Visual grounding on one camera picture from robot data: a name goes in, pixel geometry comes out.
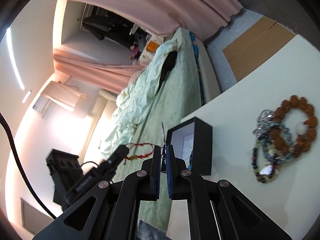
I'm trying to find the black cloth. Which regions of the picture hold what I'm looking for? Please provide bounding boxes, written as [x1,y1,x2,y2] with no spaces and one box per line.
[159,51,179,85]

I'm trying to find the ceiling light strip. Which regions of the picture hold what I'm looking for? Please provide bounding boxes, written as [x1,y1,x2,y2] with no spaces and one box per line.
[6,27,25,90]

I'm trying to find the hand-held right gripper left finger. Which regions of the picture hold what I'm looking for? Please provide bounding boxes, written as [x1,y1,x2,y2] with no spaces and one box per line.
[32,145,160,240]

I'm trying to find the brown wooden bead bracelet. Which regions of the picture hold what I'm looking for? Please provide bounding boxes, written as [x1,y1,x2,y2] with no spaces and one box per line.
[271,95,316,158]

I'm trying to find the green stone bead bracelet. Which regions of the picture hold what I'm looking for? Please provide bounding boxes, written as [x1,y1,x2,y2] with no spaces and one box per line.
[251,140,280,184]

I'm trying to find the dark glass bead bracelet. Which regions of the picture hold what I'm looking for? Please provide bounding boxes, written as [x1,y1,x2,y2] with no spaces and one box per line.
[260,121,295,164]

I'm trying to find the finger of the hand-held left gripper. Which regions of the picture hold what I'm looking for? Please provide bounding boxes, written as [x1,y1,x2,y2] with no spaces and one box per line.
[99,145,130,173]

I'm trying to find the hanging dark clothes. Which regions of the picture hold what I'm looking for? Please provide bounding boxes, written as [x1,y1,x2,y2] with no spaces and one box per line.
[82,14,137,46]

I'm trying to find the light green duvet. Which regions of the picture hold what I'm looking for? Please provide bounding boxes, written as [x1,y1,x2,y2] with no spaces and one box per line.
[99,27,187,153]

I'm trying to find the bed with green sheet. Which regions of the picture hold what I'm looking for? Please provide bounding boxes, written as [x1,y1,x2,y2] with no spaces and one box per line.
[99,27,222,230]

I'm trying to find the pile of stuffed toys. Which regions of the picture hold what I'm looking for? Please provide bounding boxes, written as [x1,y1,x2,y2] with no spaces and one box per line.
[129,39,148,61]

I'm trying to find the blue patterned cloth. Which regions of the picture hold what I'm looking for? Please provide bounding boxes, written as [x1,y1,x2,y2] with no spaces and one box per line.
[189,32,201,64]

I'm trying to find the black jewelry box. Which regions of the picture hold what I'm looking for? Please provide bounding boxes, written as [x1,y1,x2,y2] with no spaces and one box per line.
[166,117,213,176]

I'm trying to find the black cable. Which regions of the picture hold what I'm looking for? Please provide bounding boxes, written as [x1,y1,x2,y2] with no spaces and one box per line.
[0,112,58,220]

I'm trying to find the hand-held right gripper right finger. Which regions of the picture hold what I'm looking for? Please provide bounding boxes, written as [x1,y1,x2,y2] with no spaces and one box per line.
[166,144,293,240]

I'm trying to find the red string bracelet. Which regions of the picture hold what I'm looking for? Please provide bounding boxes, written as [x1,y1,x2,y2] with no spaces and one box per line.
[122,121,167,167]

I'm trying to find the pink curtain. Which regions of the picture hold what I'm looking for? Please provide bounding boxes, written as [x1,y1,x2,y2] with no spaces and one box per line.
[59,0,243,43]
[53,49,148,93]

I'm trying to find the flattened brown cardboard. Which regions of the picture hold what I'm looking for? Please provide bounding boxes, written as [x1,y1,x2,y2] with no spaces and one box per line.
[222,16,297,83]

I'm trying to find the cream patterned pillow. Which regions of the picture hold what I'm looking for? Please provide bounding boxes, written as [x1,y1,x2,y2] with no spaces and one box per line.
[138,34,166,66]

